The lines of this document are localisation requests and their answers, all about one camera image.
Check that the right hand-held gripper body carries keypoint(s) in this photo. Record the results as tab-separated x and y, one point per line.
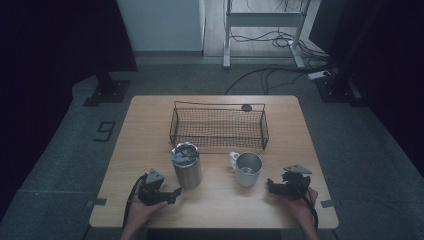
296	183

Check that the person's right hand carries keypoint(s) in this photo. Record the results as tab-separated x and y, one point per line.
305	210

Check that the stainless steel tumbler with lid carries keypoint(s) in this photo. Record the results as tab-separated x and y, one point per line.
188	174

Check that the small black round disc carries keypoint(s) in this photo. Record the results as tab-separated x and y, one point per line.
246	107

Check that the white power strip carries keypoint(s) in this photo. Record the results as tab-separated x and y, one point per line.
318	75

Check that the white metal desk frame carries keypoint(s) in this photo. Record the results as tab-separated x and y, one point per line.
263	19

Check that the grey tape patch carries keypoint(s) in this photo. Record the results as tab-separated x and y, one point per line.
327	203
97	202

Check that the white cabinet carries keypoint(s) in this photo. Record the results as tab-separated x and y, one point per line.
160	25

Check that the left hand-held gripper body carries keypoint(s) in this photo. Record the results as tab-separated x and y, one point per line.
151	191

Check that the white mug with steel interior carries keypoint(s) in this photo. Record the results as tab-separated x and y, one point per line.
246	180

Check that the person's left hand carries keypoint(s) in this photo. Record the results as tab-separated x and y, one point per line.
138	215

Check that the dark curtain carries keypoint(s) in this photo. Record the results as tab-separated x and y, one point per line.
60	40
376	43

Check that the black stand base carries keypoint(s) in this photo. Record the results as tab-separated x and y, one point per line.
336	91
111	91

